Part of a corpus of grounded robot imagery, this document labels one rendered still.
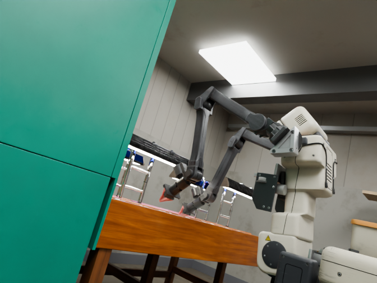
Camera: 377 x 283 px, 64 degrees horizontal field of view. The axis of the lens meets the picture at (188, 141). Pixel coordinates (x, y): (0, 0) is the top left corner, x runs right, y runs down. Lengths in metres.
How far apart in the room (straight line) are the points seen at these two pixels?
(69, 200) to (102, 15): 0.65
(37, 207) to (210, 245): 0.95
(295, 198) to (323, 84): 2.27
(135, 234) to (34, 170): 0.51
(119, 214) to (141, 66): 0.59
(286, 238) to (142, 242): 0.59
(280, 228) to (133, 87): 0.82
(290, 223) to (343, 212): 2.89
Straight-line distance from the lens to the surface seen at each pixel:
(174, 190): 1.52
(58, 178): 1.06
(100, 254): 1.26
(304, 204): 1.35
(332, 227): 4.18
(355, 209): 4.16
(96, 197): 1.13
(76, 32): 1.12
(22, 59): 1.03
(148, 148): 1.65
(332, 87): 3.45
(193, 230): 1.55
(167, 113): 4.12
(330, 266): 1.10
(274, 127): 1.29
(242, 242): 1.93
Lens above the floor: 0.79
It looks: 13 degrees up
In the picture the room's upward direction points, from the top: 16 degrees clockwise
